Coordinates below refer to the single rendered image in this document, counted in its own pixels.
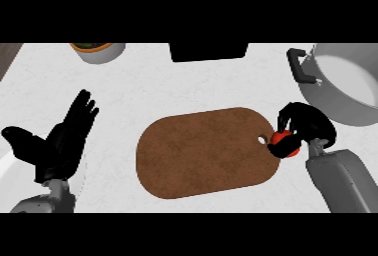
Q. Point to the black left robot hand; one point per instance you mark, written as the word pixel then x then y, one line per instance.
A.
pixel 64 143

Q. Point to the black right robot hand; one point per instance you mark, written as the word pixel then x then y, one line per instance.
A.
pixel 310 125

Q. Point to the red tomato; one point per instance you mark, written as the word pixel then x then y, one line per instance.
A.
pixel 281 136

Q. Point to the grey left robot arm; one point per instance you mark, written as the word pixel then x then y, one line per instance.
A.
pixel 49 198

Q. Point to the grey metal pot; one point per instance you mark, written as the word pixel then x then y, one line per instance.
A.
pixel 344 83

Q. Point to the brown wooden cutting board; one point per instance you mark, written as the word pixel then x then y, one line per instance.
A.
pixel 204 153

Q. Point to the white pot with plant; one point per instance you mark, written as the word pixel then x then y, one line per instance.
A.
pixel 98 51

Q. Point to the brown wooden panel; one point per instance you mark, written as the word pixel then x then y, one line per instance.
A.
pixel 8 58

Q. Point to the black box appliance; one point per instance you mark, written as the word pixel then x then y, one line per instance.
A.
pixel 209 51

